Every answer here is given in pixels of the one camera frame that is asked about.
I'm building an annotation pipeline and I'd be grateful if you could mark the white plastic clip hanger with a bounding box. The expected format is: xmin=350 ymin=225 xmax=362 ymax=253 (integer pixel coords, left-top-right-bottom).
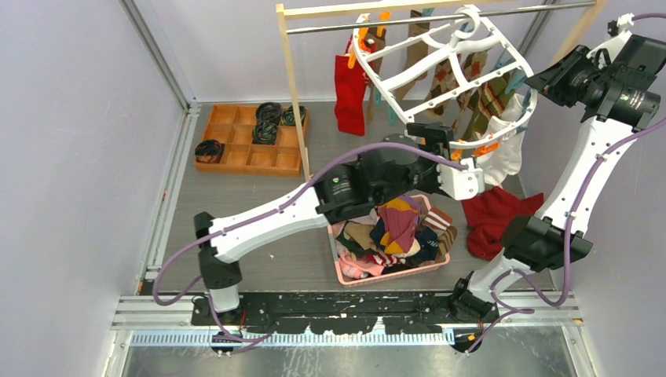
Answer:
xmin=351 ymin=5 xmax=537 ymax=159

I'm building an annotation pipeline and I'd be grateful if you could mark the maroon purple orange striped sock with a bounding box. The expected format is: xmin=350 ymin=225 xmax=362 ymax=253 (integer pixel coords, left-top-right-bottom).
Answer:
xmin=378 ymin=195 xmax=421 ymax=254

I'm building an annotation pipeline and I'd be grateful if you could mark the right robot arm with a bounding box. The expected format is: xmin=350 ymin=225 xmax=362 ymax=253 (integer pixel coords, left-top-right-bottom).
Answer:
xmin=448 ymin=35 xmax=665 ymax=323

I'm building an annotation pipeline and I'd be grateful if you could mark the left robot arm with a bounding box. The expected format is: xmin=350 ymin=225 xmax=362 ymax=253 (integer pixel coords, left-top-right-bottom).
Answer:
xmin=194 ymin=123 xmax=454 ymax=325

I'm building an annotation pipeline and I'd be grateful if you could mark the argyle hanging sock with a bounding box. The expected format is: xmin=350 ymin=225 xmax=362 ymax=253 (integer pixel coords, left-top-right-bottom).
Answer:
xmin=421 ymin=50 xmax=490 ymax=118

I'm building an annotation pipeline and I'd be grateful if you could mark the green striped hanging sock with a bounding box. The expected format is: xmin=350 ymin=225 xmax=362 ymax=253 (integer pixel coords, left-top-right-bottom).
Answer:
xmin=463 ymin=72 xmax=514 ymax=141

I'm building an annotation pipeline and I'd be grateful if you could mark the white hanging sock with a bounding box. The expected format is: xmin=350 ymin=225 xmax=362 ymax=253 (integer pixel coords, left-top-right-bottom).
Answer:
xmin=477 ymin=93 xmax=525 ymax=186

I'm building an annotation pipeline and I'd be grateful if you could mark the red cloth on table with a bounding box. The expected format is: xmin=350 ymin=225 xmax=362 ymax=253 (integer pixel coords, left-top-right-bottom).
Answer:
xmin=461 ymin=186 xmax=544 ymax=261

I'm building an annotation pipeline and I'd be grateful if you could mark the brown striped sock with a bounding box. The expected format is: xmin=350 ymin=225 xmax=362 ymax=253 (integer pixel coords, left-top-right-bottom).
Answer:
xmin=437 ymin=226 xmax=458 ymax=258

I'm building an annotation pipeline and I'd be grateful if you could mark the red hanging sock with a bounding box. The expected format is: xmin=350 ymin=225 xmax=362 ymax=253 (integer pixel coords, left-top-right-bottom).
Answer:
xmin=334 ymin=40 xmax=368 ymax=136

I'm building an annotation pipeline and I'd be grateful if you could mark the pink plastic basket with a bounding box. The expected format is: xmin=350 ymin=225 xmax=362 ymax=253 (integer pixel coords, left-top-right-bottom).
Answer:
xmin=328 ymin=195 xmax=449 ymax=287

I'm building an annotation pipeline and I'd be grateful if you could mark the rolled dark green sock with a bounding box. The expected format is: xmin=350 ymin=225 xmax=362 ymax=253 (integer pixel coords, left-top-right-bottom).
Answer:
xmin=280 ymin=106 xmax=307 ymax=126

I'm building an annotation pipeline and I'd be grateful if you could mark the rolled dark sock centre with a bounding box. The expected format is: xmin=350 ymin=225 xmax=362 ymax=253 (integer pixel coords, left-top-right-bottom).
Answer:
xmin=252 ymin=120 xmax=279 ymax=145

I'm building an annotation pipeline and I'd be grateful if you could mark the wooden clothes rack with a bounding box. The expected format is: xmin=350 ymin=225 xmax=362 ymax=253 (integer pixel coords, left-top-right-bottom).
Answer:
xmin=276 ymin=1 xmax=607 ymax=179

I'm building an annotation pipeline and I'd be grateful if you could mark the orange wooden compartment tray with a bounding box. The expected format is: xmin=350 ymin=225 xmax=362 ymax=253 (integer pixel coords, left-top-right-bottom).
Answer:
xmin=194 ymin=104 xmax=302 ymax=178

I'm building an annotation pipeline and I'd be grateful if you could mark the rolled dark sock left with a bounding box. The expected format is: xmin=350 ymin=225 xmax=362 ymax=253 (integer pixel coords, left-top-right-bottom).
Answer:
xmin=194 ymin=139 xmax=225 ymax=164

